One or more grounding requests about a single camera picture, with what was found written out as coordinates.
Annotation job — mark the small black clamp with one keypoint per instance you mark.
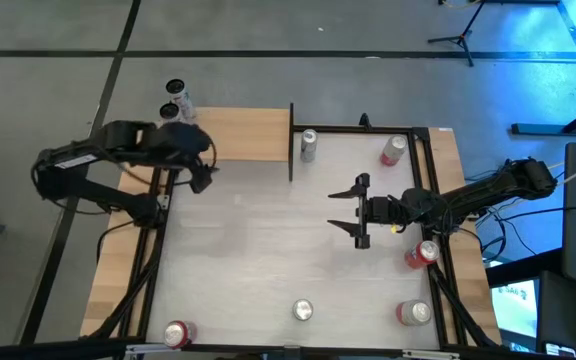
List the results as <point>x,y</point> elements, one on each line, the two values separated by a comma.
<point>364,120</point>

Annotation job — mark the computer monitor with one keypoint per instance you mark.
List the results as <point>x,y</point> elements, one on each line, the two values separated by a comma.
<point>513,310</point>

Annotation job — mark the silver and blue slim can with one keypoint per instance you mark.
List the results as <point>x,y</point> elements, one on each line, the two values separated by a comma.
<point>302,309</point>
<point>309,145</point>

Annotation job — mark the pink soda can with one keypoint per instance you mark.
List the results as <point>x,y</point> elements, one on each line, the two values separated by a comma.
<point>393,150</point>

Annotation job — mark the black stand base bar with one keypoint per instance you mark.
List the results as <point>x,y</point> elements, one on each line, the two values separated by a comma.
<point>543,129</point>

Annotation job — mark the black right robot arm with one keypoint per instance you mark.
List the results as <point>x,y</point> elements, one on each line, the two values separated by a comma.
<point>483,192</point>

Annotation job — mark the black computer case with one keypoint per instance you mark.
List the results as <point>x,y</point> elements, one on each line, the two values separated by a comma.
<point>563,310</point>

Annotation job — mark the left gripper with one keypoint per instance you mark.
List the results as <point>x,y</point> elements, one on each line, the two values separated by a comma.
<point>183,142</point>

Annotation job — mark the red soda can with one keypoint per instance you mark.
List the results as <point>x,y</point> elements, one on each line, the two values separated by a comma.
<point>179,334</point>
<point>422,254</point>
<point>414,313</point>

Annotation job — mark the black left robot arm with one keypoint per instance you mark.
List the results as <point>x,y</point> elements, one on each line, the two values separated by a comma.
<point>113,137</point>

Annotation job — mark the wooden table side plank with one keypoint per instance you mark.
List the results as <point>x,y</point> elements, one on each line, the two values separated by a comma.
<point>113,280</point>
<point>473,280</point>

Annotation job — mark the wooden shelf with black posts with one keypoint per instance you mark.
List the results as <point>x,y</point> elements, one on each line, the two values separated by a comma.
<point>248,135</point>

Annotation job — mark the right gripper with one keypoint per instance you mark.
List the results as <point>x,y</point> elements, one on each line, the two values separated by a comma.
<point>380,210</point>

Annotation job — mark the black tripod stand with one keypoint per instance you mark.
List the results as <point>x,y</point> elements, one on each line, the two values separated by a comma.
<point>460,39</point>

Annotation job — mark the black crossbar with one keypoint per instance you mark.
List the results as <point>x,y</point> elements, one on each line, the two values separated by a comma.
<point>43,350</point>

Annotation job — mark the small yellow tag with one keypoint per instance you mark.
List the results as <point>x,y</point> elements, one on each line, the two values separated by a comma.
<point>394,229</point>

